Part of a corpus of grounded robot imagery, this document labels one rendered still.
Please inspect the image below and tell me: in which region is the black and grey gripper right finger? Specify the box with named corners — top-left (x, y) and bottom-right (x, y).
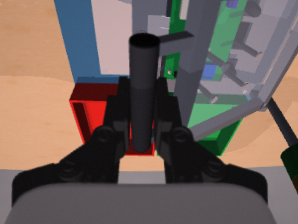
top-left (153, 77), bottom-right (268, 205)

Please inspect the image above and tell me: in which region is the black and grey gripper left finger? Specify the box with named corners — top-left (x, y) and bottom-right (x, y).
top-left (12, 76), bottom-right (131, 207)

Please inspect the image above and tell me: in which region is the red open bin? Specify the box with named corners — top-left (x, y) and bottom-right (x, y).
top-left (69, 83), bottom-right (155, 156)

